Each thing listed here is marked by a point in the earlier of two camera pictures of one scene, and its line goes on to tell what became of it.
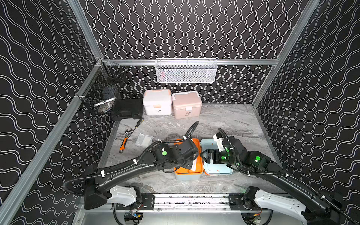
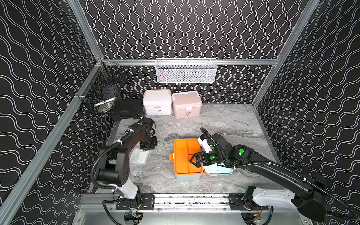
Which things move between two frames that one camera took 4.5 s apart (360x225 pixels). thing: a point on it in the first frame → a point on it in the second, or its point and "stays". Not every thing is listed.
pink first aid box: (186, 104) stays
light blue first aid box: (208, 168) stays
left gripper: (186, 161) → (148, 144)
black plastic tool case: (127, 108) stays
